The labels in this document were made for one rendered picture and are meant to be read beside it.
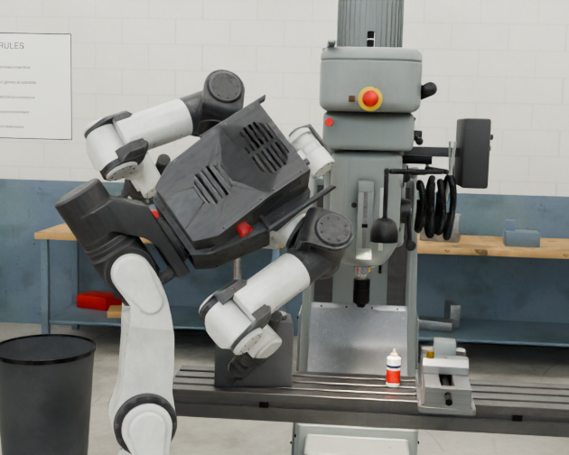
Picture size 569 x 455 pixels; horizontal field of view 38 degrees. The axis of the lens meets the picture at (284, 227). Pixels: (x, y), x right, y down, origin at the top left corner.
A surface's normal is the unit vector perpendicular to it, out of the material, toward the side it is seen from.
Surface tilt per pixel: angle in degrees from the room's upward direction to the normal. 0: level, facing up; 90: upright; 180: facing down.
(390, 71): 90
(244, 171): 75
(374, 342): 65
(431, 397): 90
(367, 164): 90
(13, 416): 94
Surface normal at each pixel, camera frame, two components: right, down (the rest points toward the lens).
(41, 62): -0.08, 0.12
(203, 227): -0.19, -0.15
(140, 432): 0.30, 0.12
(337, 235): 0.18, -0.52
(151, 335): 0.20, 0.53
